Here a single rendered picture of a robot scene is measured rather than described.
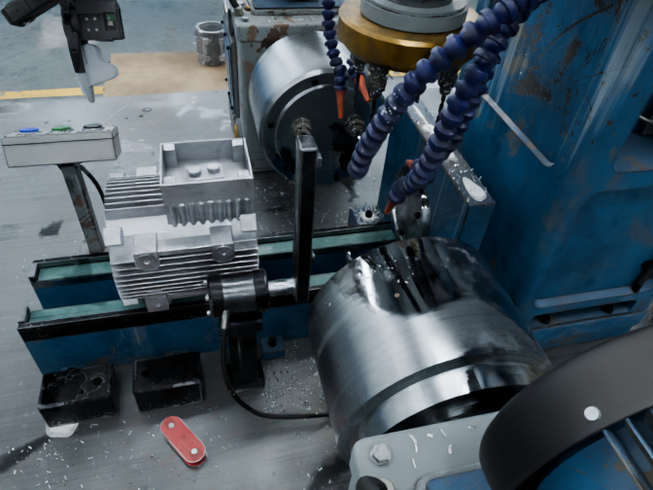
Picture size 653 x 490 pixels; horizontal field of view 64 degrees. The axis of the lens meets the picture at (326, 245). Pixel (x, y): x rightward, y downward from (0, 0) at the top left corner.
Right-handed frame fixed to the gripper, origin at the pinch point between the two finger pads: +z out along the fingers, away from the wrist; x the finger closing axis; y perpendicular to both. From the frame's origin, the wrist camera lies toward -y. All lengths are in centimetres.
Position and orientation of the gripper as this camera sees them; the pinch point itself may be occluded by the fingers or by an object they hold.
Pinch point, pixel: (86, 94)
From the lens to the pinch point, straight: 99.6
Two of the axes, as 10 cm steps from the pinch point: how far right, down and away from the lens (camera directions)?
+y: 9.7, -1.1, 2.1
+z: 0.3, 9.4, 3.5
